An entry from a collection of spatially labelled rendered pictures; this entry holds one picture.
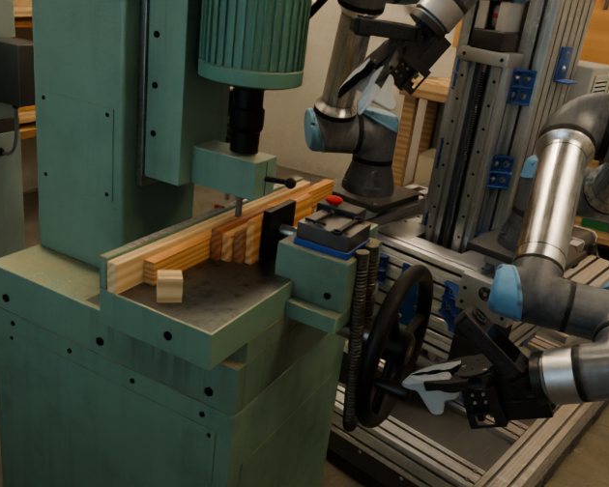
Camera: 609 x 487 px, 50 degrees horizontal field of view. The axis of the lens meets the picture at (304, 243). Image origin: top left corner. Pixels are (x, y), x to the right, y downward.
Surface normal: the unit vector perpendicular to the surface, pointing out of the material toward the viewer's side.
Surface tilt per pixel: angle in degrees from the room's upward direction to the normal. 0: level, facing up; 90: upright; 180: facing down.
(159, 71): 90
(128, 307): 90
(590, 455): 0
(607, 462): 0
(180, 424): 90
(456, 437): 0
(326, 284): 90
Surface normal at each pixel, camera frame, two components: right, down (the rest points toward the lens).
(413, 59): 0.18, 0.39
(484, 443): 0.12, -0.92
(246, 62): -0.04, 0.38
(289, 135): -0.44, 0.29
